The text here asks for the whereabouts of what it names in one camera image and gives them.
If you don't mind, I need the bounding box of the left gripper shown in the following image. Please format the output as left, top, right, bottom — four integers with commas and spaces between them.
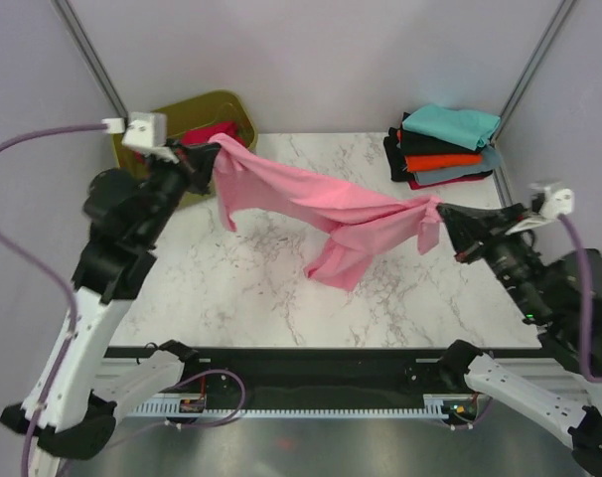
140, 136, 222, 244

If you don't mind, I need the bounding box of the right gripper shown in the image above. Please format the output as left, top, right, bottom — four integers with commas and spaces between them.
435, 199, 551, 320

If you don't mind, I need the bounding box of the pink t shirt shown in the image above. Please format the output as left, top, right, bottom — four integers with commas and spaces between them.
211, 133, 442, 291

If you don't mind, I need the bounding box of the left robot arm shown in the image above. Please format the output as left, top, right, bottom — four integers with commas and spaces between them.
0, 141, 221, 460

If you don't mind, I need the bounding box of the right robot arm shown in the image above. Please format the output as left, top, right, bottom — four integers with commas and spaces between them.
437, 204, 602, 476

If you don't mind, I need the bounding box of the red t shirt in bin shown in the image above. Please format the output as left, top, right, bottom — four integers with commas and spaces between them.
131, 120, 250, 165

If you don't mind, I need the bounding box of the crimson folded t shirt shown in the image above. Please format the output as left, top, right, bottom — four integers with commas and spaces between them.
407, 172, 492, 190

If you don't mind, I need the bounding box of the olive green plastic bin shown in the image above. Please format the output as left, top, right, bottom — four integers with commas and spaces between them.
111, 89, 258, 209

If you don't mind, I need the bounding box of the grey folded t shirt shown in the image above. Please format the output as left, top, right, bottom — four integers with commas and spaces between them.
414, 146, 502, 186

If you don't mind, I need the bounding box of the orange folded t shirt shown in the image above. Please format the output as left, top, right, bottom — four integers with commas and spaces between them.
404, 154, 482, 173

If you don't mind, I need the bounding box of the black bottom folded t shirt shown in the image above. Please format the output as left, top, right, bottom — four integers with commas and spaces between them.
382, 126, 495, 184

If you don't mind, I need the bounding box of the black folded t shirt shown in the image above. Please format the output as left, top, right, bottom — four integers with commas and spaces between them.
397, 128, 483, 156
382, 126, 495, 184

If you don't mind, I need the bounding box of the teal folded t shirt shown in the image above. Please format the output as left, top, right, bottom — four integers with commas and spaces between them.
402, 104, 501, 150

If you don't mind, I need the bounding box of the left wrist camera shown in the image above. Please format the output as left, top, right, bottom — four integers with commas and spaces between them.
101, 112, 167, 152

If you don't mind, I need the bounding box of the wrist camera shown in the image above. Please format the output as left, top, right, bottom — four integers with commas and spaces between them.
101, 112, 167, 152
518, 180, 574, 232

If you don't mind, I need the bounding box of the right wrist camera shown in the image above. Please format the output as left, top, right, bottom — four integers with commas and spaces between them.
518, 180, 574, 232

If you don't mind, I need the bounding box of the white slotted cable duct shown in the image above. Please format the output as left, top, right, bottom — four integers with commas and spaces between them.
131, 393, 487, 417

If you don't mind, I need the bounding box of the left aluminium frame post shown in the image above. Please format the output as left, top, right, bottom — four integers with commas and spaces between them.
51, 0, 128, 117

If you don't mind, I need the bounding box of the aluminium frame post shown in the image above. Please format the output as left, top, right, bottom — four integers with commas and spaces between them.
51, 0, 128, 117
494, 0, 580, 140

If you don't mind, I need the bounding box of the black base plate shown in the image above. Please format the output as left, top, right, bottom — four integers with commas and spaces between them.
95, 342, 481, 417

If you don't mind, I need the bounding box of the right aluminium frame post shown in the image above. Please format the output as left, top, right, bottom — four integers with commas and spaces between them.
494, 0, 580, 140

